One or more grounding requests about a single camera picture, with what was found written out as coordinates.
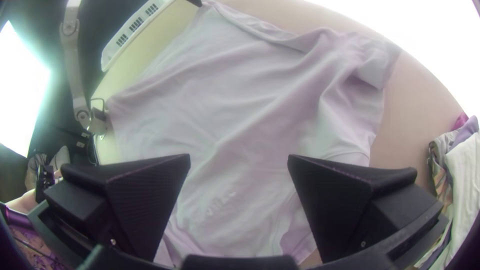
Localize grey t-shirt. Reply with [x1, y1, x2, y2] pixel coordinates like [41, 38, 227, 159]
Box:
[106, 0, 402, 268]

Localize heap of clothes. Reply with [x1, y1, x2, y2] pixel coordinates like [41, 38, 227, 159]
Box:
[414, 112, 480, 270]

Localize white laundry basket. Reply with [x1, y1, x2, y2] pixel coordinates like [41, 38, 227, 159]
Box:
[100, 0, 177, 73]

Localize person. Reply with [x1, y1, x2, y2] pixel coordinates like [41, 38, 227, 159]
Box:
[5, 188, 39, 215]

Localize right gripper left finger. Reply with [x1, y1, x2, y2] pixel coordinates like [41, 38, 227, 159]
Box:
[44, 153, 191, 262]

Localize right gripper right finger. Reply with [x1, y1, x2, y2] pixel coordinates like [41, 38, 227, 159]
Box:
[287, 153, 445, 263]

